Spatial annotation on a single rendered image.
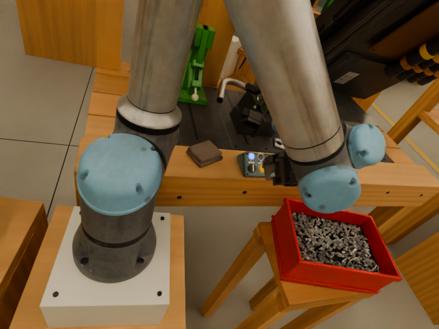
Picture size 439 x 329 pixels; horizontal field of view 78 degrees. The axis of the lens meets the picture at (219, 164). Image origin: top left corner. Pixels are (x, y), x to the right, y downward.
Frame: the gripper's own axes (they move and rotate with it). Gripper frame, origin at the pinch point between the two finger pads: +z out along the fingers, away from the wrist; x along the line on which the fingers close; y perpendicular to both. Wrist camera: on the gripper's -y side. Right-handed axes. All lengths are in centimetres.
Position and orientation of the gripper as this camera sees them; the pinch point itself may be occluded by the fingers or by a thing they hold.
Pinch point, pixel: (266, 164)
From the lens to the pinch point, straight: 80.1
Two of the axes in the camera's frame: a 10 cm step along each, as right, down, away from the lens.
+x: 9.3, 0.5, 3.6
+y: 0.1, 9.9, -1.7
